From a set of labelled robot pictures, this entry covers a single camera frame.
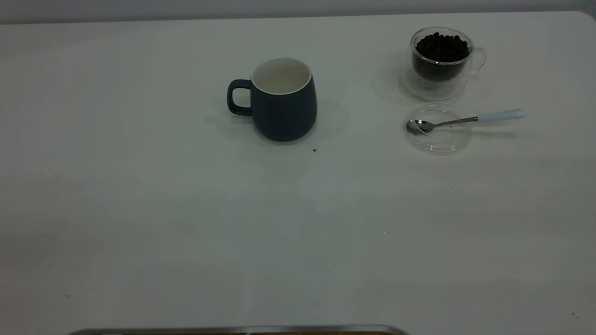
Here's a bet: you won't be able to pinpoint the dark blue-grey ceramic mug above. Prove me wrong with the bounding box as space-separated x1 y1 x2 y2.
227 57 318 142

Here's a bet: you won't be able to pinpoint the metal spoon with pale handle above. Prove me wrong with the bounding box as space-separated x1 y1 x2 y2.
406 109 528 136

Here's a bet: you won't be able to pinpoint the coffee beans in glass cup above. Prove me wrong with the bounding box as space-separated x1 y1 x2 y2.
413 32 471 82

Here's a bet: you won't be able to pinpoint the clear glass saucer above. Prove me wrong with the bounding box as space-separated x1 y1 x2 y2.
399 65 467 102

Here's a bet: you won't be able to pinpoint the clear glass cup with handle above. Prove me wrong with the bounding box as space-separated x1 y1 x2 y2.
409 27 488 85

